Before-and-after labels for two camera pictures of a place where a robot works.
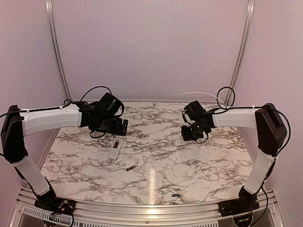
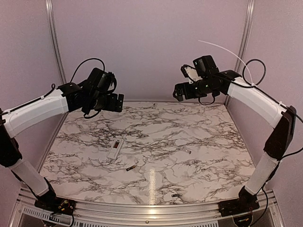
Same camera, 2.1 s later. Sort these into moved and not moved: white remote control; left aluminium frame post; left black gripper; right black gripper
Moved: left black gripper; right black gripper
Not moved: left aluminium frame post; white remote control
